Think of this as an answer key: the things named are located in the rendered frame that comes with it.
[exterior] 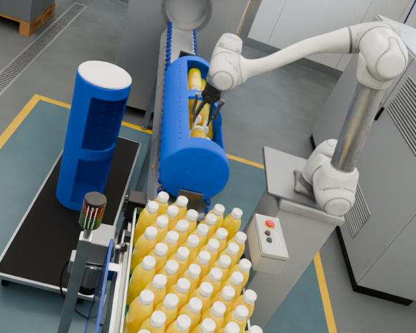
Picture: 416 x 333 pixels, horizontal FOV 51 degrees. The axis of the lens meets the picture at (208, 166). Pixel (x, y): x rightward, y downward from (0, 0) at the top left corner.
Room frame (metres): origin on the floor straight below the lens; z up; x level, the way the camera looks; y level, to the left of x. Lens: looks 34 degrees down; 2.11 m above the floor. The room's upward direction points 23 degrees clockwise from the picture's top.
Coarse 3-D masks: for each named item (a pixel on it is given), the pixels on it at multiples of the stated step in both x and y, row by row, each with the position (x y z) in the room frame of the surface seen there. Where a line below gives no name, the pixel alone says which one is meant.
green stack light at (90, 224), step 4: (80, 216) 0.88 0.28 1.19; (84, 216) 0.86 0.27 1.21; (80, 220) 0.87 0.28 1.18; (84, 220) 0.86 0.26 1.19; (88, 220) 0.86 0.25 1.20; (92, 220) 0.87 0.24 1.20; (96, 220) 0.87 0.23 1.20; (100, 220) 0.89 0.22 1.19; (80, 224) 0.87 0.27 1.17; (84, 224) 0.86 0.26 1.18; (88, 224) 0.86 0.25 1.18; (92, 224) 0.87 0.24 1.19; (96, 224) 0.88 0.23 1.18; (100, 224) 0.90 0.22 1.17; (84, 228) 0.86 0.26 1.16; (88, 228) 0.86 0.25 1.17; (92, 228) 0.87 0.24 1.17; (96, 228) 0.88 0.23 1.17
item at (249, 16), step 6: (252, 0) 2.85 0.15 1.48; (258, 0) 2.86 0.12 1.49; (252, 6) 2.86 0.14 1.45; (258, 6) 2.87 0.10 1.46; (246, 12) 2.88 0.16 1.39; (252, 12) 2.86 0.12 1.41; (246, 18) 2.85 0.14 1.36; (252, 18) 2.86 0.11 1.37; (246, 24) 2.86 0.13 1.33; (240, 30) 2.85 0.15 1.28; (246, 30) 2.86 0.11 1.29; (240, 36) 2.86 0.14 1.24; (246, 36) 2.87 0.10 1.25; (222, 96) 2.87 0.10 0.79
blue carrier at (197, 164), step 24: (168, 72) 2.13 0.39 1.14; (168, 96) 1.85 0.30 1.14; (192, 96) 1.79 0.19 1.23; (168, 120) 1.64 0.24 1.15; (216, 120) 1.94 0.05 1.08; (168, 144) 1.45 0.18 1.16; (192, 144) 1.41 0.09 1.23; (216, 144) 1.48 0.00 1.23; (168, 168) 1.38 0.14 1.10; (192, 168) 1.41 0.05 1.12; (216, 168) 1.43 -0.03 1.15; (216, 192) 1.45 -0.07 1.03
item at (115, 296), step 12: (120, 240) 1.16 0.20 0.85; (120, 252) 1.07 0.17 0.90; (120, 264) 1.02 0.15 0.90; (120, 276) 0.97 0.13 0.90; (120, 288) 0.92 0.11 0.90; (108, 300) 0.97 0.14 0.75; (120, 300) 0.88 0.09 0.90; (108, 312) 0.89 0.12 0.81; (120, 312) 0.84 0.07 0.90; (108, 324) 0.81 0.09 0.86
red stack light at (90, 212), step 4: (84, 204) 0.87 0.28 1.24; (84, 208) 0.87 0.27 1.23; (88, 208) 0.86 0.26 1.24; (92, 208) 0.86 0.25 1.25; (96, 208) 0.87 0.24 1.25; (100, 208) 0.88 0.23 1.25; (104, 208) 0.89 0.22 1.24; (84, 212) 0.87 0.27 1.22; (88, 212) 0.86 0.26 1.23; (92, 212) 0.86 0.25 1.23; (96, 212) 0.87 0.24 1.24; (100, 212) 0.88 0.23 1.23; (88, 216) 0.86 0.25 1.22; (92, 216) 0.87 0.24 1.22; (96, 216) 0.87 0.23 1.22; (100, 216) 0.88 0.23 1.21
